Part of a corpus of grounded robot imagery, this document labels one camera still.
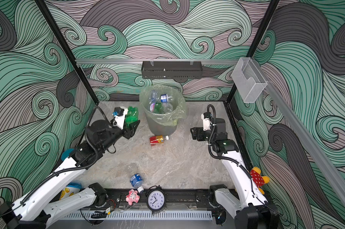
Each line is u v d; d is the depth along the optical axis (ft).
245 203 1.27
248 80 2.56
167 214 2.29
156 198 2.35
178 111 2.61
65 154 2.74
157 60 3.12
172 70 2.89
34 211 1.27
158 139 3.00
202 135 2.25
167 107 3.05
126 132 1.91
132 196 2.34
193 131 2.30
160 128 2.89
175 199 2.44
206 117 2.20
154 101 2.93
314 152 1.63
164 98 3.02
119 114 1.78
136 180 2.44
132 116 2.27
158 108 3.18
